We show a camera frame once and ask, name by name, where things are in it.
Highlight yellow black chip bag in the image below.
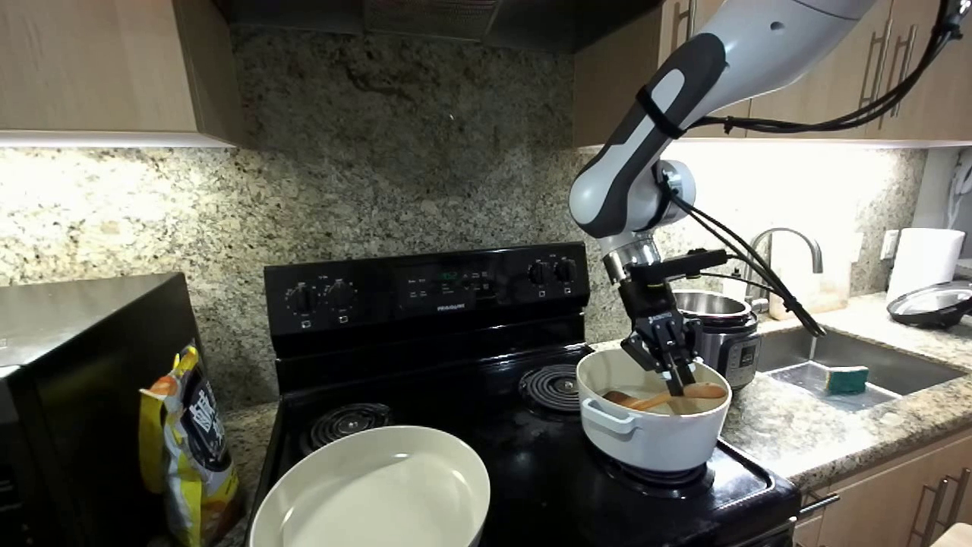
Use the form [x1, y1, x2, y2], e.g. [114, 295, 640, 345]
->
[138, 343, 245, 547]

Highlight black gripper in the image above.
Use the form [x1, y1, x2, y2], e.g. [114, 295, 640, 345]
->
[615, 278, 704, 397]

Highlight light wood upper cabinet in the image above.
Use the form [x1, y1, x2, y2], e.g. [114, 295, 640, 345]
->
[0, 0, 244, 149]

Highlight wood upper cabinet steel handles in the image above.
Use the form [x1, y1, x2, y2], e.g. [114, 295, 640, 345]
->
[571, 0, 972, 147]

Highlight steel cabinet bar handle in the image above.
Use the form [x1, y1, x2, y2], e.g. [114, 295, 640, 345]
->
[854, 24, 890, 132]
[880, 24, 918, 132]

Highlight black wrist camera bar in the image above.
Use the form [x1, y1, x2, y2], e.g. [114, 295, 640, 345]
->
[626, 246, 733, 284]

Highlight white two-handled pot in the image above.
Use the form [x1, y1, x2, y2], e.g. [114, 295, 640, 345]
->
[571, 345, 736, 478]

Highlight green blue sponge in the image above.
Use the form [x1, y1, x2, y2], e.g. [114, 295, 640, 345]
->
[824, 362, 872, 397]

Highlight wooden spatula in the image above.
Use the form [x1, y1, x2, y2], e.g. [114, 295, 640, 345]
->
[605, 380, 733, 415]

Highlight steel black pressure cooker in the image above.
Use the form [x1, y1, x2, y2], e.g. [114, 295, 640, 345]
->
[666, 287, 763, 392]

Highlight steel kitchen sink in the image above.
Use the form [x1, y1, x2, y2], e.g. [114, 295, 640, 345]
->
[752, 321, 970, 413]

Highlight black microwave oven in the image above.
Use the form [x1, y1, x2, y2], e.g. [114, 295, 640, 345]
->
[0, 270, 207, 547]

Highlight light wood lower cabinet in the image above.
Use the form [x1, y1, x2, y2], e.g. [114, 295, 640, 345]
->
[792, 422, 972, 547]

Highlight light wood cabinet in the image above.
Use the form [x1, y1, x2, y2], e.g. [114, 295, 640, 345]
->
[0, 0, 244, 149]
[792, 422, 972, 547]

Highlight dark range hood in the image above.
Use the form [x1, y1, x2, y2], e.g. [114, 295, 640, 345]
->
[208, 0, 666, 55]

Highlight white frying pan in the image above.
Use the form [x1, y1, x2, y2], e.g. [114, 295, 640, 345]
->
[245, 422, 496, 547]

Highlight white paper towel roll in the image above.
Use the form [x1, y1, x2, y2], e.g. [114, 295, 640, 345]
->
[884, 226, 966, 303]

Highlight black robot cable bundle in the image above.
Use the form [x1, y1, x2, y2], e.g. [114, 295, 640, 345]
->
[655, 0, 972, 340]

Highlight curved steel faucet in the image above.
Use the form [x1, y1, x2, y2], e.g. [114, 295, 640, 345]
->
[745, 226, 826, 307]

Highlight black electric stove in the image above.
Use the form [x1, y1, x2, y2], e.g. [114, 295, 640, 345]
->
[245, 241, 805, 547]

